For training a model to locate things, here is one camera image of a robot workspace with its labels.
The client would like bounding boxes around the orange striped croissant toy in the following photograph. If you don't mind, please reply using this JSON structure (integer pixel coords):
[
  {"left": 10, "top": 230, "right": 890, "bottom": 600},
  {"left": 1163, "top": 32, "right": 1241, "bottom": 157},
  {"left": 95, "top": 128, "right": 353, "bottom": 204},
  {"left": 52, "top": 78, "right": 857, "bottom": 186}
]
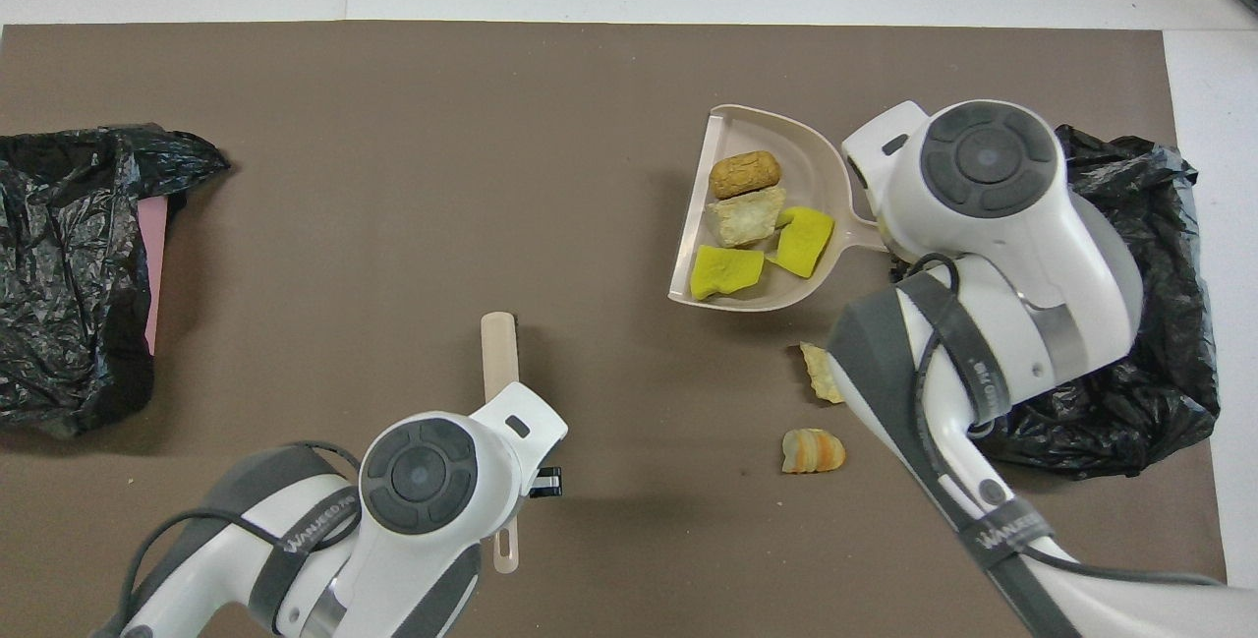
[{"left": 781, "top": 429, "right": 847, "bottom": 475}]

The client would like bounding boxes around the yellow rounded sponge piece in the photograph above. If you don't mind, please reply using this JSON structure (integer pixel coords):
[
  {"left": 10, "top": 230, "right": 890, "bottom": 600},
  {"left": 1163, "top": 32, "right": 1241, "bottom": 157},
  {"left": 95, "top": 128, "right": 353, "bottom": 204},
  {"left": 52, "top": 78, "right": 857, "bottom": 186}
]
[{"left": 690, "top": 245, "right": 766, "bottom": 302}]

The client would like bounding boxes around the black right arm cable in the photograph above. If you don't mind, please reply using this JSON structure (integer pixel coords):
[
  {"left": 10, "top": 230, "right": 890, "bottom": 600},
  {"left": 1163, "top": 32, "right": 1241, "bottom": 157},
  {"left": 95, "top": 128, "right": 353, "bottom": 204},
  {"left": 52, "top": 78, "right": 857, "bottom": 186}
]
[{"left": 889, "top": 255, "right": 1225, "bottom": 585}]

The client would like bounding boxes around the black trash bag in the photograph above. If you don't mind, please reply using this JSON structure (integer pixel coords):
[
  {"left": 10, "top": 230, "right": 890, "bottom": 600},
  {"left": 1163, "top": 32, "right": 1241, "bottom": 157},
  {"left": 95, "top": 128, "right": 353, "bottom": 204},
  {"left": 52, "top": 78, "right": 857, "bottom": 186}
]
[{"left": 0, "top": 123, "right": 232, "bottom": 439}]

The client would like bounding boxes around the black bag lined bin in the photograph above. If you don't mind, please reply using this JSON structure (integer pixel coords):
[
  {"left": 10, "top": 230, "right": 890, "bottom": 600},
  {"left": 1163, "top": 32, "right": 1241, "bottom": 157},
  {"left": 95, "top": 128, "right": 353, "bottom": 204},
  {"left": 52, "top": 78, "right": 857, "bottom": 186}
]
[{"left": 968, "top": 124, "right": 1222, "bottom": 480}]

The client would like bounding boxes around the brown table mat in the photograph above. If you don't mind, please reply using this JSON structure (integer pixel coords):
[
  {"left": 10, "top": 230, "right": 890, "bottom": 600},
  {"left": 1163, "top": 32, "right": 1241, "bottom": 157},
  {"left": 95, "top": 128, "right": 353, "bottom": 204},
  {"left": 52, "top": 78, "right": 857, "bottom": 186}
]
[{"left": 0, "top": 21, "right": 1232, "bottom": 638}]

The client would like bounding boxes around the beige plastic dustpan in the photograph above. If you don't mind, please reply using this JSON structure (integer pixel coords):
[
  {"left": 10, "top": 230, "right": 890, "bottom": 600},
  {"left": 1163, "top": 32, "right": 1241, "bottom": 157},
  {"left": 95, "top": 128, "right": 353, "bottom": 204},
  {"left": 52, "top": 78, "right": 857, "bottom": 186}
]
[{"left": 667, "top": 104, "right": 890, "bottom": 313}]

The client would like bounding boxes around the beige brush with black bristles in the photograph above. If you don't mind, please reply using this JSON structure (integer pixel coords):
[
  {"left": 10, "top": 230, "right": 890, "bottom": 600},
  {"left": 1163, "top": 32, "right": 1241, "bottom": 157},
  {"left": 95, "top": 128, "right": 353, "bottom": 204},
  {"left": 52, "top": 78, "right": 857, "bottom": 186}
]
[{"left": 481, "top": 312, "right": 520, "bottom": 575}]

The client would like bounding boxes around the pink plastic bin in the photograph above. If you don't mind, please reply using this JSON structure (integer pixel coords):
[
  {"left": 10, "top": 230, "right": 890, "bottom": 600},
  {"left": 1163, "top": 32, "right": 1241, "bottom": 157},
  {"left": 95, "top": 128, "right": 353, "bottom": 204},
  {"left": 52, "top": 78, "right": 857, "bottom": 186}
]
[{"left": 138, "top": 196, "right": 170, "bottom": 356}]

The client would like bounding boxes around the yellow notched sponge piece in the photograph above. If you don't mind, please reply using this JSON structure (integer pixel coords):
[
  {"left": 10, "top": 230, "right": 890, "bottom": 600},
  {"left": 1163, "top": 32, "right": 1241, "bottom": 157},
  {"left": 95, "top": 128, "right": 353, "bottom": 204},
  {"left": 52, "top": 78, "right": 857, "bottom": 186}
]
[{"left": 767, "top": 206, "right": 836, "bottom": 280}]

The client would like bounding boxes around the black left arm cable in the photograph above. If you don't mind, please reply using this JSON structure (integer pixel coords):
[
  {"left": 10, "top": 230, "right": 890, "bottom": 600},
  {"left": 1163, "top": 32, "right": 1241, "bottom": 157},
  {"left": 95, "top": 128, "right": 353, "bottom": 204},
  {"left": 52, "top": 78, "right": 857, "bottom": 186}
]
[{"left": 118, "top": 441, "right": 365, "bottom": 638}]

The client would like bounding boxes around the pale ridged pastry toy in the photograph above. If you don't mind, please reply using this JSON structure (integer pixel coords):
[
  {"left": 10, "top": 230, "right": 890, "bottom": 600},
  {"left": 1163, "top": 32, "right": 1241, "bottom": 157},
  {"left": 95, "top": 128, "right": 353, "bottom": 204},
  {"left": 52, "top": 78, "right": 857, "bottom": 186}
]
[{"left": 706, "top": 186, "right": 787, "bottom": 249}]

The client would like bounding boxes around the brown bread roll toy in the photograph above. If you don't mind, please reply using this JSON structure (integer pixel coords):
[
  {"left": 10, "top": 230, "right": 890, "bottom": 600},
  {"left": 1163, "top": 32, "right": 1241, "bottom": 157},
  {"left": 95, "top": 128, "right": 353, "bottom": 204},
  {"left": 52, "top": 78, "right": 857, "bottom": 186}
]
[{"left": 709, "top": 150, "right": 783, "bottom": 201}]

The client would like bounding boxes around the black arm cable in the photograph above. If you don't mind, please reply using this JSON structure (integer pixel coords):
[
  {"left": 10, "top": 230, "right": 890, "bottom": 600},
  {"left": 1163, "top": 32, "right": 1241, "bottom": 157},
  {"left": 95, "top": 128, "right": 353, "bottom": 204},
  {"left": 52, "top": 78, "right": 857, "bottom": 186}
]
[
  {"left": 118, "top": 441, "right": 365, "bottom": 638},
  {"left": 889, "top": 255, "right": 1225, "bottom": 585}
]

